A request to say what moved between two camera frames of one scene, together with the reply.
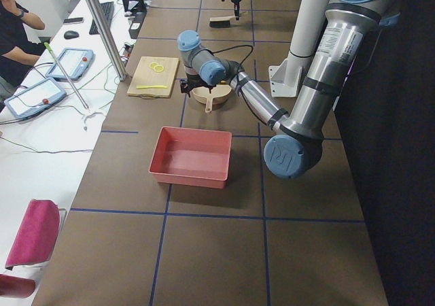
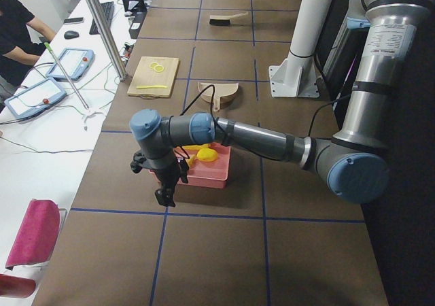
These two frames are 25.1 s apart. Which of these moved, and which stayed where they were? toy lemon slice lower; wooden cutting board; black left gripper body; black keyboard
Moved: black left gripper body
Stayed: black keyboard; toy lemon slice lower; wooden cutting board
